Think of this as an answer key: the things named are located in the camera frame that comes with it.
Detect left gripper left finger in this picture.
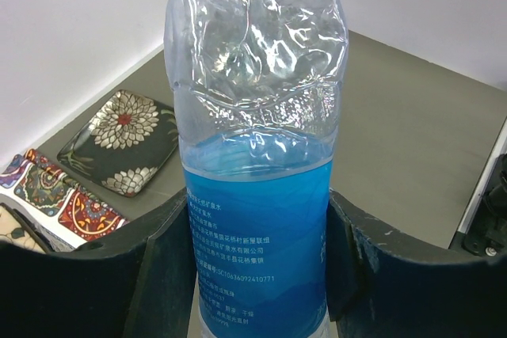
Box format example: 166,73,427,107
1,191,196,337

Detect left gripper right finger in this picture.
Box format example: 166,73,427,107
326,191,506,337

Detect blue label water bottle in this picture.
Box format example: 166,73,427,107
164,0,349,337

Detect blue patterned placemat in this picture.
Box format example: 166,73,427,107
1,149,128,252

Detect beige floral square plate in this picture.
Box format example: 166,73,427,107
0,203,51,253

